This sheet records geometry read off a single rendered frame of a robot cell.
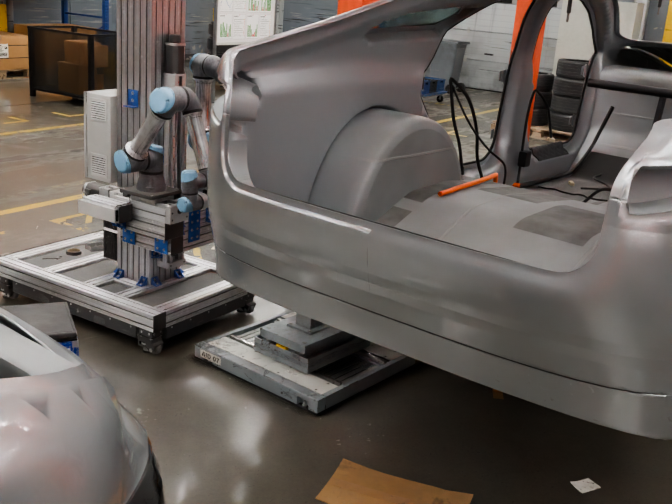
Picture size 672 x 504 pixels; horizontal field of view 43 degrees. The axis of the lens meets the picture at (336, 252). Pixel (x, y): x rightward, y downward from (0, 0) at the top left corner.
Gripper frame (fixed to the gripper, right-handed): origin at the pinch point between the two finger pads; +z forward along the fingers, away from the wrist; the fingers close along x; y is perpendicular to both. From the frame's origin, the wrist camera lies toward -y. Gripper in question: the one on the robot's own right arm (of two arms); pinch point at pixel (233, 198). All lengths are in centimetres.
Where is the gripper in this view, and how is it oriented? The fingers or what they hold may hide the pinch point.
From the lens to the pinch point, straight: 428.9
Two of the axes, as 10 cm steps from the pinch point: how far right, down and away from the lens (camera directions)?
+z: 5.9, -2.0, 7.8
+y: 0.8, -9.5, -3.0
